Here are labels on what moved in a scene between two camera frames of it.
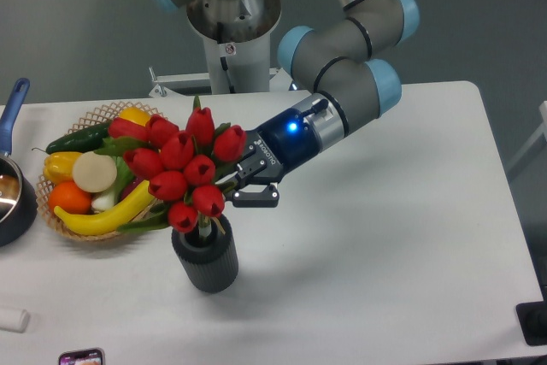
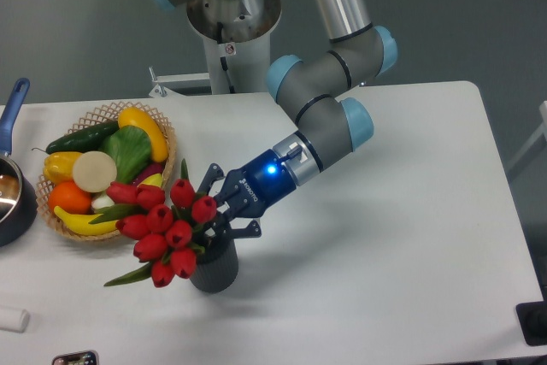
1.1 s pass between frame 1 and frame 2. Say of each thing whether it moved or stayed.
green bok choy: stayed
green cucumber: stayed
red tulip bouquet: moved
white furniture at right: stayed
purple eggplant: moved
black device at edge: stayed
